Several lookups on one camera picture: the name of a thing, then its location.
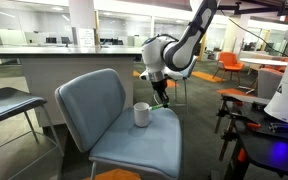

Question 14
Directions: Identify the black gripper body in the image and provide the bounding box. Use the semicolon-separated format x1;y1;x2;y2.
151;79;169;97

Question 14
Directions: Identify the white cup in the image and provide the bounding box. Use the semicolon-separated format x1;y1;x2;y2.
133;101;151;128

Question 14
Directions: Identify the light blue bar stool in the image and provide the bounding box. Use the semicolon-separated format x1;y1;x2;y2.
165;55;199;107

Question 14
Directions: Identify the light blue cushioned chair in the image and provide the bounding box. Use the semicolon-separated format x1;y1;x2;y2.
54;68;183;180

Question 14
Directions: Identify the orange armchair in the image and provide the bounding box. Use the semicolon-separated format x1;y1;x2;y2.
212;51;246;85

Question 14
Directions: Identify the white paper sign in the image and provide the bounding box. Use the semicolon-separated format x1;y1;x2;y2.
78;28;96;47

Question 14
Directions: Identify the long grey counter table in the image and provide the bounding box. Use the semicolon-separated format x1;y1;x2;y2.
0;45;144;129

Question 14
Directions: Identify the white round table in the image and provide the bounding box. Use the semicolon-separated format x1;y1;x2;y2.
238;57;288;95

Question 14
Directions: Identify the grey armchair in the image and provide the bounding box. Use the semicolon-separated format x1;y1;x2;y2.
257;67;284;100

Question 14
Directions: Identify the black computer monitor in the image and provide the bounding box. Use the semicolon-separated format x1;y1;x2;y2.
45;36;58;45
60;36;72;46

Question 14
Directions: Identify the black workbench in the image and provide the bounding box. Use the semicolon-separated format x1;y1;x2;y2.
213;93;288;180

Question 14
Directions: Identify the dark grey stool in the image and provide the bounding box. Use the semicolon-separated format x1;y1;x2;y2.
0;86;65;180

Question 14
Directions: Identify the orange clamp handle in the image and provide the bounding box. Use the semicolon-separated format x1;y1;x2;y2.
245;122;262;131
237;147;248;163

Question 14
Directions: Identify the black hanging cable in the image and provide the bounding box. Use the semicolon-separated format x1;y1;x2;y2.
219;9;288;57

